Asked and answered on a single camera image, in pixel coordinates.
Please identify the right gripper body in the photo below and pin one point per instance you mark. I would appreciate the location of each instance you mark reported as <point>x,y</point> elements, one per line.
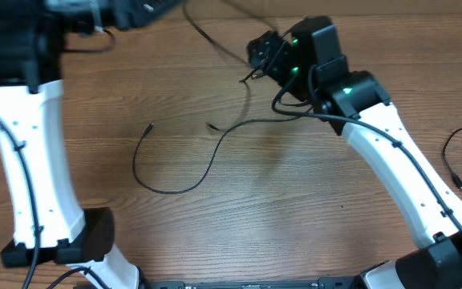
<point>286,67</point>

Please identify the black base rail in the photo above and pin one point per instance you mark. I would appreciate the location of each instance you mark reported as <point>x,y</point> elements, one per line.
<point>251,285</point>

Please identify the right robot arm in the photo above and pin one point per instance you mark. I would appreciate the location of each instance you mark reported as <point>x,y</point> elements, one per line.
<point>307,62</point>

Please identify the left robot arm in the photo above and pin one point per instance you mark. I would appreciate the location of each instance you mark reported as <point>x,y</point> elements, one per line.
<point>49,223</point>

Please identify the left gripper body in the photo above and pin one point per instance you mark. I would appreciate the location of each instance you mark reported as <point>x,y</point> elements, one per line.
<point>115,18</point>

